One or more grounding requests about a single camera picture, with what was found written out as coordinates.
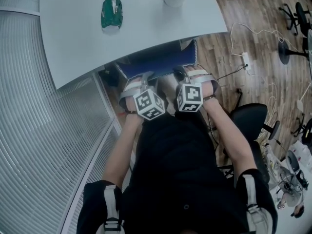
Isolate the black cable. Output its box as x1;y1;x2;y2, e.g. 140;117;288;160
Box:
216;64;248;81

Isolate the tangle of black cables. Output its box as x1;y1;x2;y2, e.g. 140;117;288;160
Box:
275;172;308;199

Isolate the person's black clothing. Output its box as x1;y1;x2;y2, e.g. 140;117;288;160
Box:
77;108;278;234

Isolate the black swivel office chair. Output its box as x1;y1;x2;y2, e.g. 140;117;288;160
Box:
279;1;310;36

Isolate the person's right forearm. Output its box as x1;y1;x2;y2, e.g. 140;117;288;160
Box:
202;97;254;177

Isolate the black mesh office chair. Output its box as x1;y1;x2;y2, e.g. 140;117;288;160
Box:
223;103;281;192

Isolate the grey backpack strap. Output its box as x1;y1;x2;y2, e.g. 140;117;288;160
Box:
242;174;271;234
96;185;124;234

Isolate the grey white device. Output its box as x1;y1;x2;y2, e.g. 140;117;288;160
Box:
285;150;307;192

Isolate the round table with black base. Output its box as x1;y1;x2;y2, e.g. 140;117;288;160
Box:
277;29;312;79

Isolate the white cable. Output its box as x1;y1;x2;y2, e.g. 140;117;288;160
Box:
230;22;291;58
248;69;278;126

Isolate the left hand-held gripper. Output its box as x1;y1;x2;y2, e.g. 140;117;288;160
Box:
133;71;167;121

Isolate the white power strip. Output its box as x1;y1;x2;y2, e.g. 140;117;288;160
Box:
242;52;252;71

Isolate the person's left forearm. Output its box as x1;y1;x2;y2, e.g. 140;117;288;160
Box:
101;112;144;192

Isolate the person's left hand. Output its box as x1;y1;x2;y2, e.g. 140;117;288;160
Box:
119;75;144;113

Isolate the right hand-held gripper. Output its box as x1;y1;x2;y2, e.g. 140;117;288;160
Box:
173;66;204;112

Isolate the blue padded chair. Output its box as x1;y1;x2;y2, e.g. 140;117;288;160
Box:
114;39;198;81

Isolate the person's right hand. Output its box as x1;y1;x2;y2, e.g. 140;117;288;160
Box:
184;64;219;99

